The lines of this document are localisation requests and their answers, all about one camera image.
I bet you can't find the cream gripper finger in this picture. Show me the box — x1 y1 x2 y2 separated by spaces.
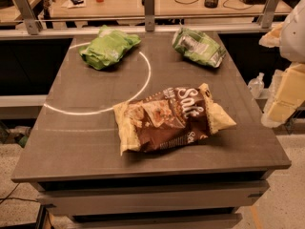
258 23 283 48
261 62 305 128

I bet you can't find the brown salt chip bag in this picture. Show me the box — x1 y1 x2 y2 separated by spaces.
113 83 235 153

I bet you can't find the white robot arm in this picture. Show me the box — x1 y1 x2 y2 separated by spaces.
259 0 305 128

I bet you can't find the green rice chip bag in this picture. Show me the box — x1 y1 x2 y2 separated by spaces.
172 28 226 68

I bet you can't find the bright green chip bag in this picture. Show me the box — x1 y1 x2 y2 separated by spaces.
78 25 141 70

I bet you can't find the right metal bracket post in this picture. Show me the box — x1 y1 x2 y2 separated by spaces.
258 0 280 29

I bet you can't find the metal bracket post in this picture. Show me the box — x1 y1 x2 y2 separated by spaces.
14 0 42 35
258 0 280 29
144 0 154 31

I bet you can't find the middle metal bracket post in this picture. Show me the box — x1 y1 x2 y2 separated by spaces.
144 0 154 31

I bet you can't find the left metal bracket post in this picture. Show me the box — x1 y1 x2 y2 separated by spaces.
14 0 42 35

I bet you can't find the black floor cable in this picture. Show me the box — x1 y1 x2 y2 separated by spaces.
0 182 40 206

